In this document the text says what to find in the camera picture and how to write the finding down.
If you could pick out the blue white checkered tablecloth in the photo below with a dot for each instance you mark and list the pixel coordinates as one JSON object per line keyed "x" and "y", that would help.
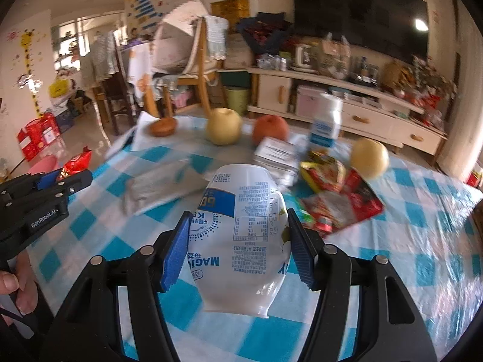
{"x": 425, "y": 230}

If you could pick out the black wall television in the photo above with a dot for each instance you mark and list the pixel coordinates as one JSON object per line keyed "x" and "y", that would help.
{"x": 385, "y": 26}

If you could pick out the green waste bin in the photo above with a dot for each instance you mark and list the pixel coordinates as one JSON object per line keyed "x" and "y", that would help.
{"x": 237, "y": 99}

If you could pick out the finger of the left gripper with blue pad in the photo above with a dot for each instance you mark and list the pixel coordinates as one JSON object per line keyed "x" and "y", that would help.
{"x": 48, "y": 179}
{"x": 66, "y": 186}

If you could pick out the wooden chair with cloths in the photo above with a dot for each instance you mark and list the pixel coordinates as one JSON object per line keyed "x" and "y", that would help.
{"x": 188, "y": 47}

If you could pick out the person's left hand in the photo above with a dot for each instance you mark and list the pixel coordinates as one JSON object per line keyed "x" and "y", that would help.
{"x": 23, "y": 281}

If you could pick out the yellow pear right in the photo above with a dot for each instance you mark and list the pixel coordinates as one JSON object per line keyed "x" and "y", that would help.
{"x": 369, "y": 158}

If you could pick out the red crumpled snack bag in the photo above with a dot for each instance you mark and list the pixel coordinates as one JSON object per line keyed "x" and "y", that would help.
{"x": 329, "y": 211}

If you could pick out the red apple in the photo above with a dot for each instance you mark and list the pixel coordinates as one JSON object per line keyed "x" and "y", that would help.
{"x": 270, "y": 126}

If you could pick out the yellow red snack bag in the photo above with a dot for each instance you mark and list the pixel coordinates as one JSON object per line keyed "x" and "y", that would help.
{"x": 322, "y": 172}

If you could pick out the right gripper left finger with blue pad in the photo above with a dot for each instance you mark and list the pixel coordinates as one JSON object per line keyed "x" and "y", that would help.
{"x": 87, "y": 325}

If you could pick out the white grey wipes pouch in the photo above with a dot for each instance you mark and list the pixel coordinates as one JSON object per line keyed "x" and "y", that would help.
{"x": 161, "y": 185}

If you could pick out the upright white yogurt bottle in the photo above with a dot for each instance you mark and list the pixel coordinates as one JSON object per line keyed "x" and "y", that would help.
{"x": 326, "y": 124}

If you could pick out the dark flower bouquet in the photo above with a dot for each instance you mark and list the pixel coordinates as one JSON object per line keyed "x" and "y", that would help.
{"x": 264, "y": 33}

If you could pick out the yellow pear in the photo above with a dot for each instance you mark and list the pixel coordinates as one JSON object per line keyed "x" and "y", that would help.
{"x": 369, "y": 158}
{"x": 224, "y": 127}

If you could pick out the clear plastic bag on cabinet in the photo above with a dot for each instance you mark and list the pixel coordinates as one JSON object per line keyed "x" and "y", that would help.
{"x": 335, "y": 57}

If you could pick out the red gift boxes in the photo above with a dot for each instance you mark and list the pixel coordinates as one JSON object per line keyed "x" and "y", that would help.
{"x": 37, "y": 135}

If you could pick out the white paper napkin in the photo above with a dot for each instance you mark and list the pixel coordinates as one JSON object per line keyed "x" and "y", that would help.
{"x": 151, "y": 135}

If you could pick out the pink storage box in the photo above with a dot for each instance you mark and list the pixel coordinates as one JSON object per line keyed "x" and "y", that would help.
{"x": 307, "y": 98}

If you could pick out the white electric kettle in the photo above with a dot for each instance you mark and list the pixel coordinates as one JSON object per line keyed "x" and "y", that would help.
{"x": 304, "y": 59}

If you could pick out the brown muffin cake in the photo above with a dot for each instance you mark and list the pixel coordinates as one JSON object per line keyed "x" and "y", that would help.
{"x": 163, "y": 127}

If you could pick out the yellow pear left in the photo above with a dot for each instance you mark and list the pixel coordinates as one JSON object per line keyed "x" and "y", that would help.
{"x": 224, "y": 127}

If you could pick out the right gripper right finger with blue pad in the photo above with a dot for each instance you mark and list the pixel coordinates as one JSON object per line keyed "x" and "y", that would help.
{"x": 389, "y": 327}

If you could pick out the cream tv cabinet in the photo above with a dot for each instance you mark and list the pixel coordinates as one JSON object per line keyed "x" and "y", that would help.
{"x": 364, "y": 111}

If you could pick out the dark wooden dining chair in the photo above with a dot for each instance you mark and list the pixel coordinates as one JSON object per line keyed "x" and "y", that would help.
{"x": 110, "y": 74}

